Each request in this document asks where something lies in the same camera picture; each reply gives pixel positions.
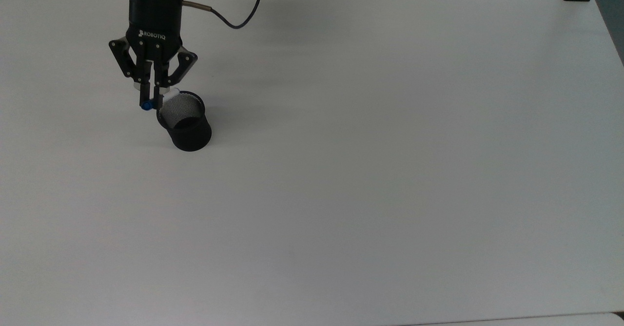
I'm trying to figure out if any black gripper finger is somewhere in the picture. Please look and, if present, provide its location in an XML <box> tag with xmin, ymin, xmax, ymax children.
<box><xmin>154</xmin><ymin>46</ymin><xmax>198</xmax><ymax>110</ymax></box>
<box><xmin>108</xmin><ymin>38</ymin><xmax>154</xmax><ymax>109</ymax></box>

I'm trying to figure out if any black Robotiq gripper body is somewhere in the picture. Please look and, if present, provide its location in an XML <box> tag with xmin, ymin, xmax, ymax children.
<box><xmin>126</xmin><ymin>0</ymin><xmax>184</xmax><ymax>64</ymax></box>

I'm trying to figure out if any blue and white marker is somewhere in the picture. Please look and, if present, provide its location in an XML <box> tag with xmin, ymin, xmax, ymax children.
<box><xmin>140</xmin><ymin>87</ymin><xmax>181</xmax><ymax>111</ymax></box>

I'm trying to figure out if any black mesh pen cup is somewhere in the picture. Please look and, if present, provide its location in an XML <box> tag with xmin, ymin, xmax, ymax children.
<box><xmin>156</xmin><ymin>90</ymin><xmax>213</xmax><ymax>152</ymax></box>

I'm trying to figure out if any white adjoining table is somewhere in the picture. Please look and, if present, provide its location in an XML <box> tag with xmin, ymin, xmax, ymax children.
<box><xmin>397</xmin><ymin>312</ymin><xmax>624</xmax><ymax>326</ymax></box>

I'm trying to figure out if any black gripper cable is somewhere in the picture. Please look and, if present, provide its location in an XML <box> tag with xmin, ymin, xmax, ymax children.
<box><xmin>181</xmin><ymin>0</ymin><xmax>264</xmax><ymax>30</ymax></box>

